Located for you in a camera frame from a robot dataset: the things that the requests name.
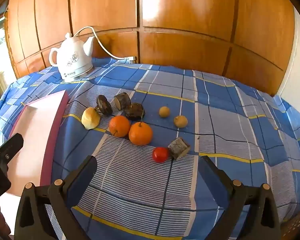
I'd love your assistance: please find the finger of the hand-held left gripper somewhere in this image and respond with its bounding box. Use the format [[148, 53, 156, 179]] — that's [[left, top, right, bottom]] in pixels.
[[0, 133, 24, 170]]

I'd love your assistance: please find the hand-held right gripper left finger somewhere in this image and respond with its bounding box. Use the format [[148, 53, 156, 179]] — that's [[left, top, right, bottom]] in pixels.
[[14, 155, 98, 240]]

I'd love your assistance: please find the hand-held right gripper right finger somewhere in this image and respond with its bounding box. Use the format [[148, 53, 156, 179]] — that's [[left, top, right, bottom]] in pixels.
[[198, 156, 282, 240]]

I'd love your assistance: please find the pink rectangular tray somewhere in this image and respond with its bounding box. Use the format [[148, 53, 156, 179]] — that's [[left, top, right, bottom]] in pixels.
[[6, 90, 70, 195]]

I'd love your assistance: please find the red cherry tomato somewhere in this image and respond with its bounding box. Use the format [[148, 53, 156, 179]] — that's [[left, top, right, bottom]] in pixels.
[[152, 147, 169, 164]]

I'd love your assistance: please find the pale yellow lemon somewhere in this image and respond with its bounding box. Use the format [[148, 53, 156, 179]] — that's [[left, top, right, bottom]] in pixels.
[[81, 107, 101, 130]]

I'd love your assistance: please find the tan longan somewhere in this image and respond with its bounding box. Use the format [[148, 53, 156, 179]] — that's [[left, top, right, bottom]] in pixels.
[[174, 115, 188, 129], [159, 106, 171, 118]]

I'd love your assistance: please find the small orange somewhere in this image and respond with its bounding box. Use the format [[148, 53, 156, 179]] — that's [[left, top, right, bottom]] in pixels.
[[109, 115, 131, 138]]

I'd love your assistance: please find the orange with stem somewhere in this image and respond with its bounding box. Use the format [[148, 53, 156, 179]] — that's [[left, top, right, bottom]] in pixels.
[[129, 121, 153, 146]]

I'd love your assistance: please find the dark chocolate pastry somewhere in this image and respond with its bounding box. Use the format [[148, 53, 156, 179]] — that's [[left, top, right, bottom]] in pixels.
[[96, 95, 113, 116]]

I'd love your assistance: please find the dark brown lumpy chunk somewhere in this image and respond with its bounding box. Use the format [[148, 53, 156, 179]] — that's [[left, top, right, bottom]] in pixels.
[[125, 102, 145, 121]]

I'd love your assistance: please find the round wood log piece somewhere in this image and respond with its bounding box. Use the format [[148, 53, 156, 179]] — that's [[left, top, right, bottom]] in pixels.
[[114, 92, 131, 111]]

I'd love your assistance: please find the blue plaid tablecloth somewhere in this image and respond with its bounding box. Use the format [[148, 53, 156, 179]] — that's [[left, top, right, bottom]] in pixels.
[[0, 57, 300, 240]]

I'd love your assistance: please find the brown wicker chair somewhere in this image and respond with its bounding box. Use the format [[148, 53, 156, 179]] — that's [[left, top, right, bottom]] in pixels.
[[281, 205, 300, 240]]

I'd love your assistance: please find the white ceramic electric kettle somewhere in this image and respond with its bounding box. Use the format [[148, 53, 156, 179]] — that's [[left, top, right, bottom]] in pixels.
[[49, 32, 94, 83]]

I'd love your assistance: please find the wooden panelled wardrobe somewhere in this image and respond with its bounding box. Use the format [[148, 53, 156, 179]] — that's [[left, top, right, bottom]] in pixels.
[[4, 0, 297, 97]]

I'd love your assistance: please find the white power cord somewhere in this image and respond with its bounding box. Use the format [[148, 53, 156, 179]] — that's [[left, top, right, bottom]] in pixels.
[[74, 26, 137, 65]]

